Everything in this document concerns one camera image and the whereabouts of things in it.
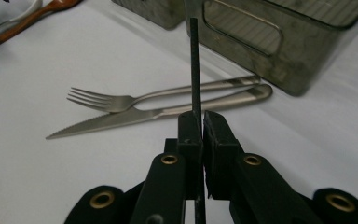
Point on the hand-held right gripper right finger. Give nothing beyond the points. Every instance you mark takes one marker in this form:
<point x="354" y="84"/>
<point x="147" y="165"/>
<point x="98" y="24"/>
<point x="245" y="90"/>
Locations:
<point x="219" y="149"/>

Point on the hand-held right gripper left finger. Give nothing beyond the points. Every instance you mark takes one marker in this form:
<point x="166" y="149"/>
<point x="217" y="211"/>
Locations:
<point x="189" y="140"/>

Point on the black chopstick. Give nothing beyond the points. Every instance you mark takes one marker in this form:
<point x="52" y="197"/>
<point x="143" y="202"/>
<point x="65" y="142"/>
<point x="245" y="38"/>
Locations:
<point x="195" y="62"/>

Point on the steel fork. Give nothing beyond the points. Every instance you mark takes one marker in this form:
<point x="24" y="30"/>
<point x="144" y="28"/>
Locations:
<point x="118" y="102"/>

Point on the steel knife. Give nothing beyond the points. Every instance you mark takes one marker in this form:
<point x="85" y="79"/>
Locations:
<point x="105" y="123"/>

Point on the smoky clear plastic bin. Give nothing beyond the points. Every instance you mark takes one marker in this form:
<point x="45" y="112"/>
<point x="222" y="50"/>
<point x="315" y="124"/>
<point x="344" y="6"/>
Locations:
<point x="307" y="56"/>
<point x="155" y="12"/>

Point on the brown wooden spoon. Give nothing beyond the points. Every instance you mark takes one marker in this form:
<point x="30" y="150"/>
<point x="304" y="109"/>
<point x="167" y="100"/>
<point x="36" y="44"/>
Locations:
<point x="21" y="26"/>

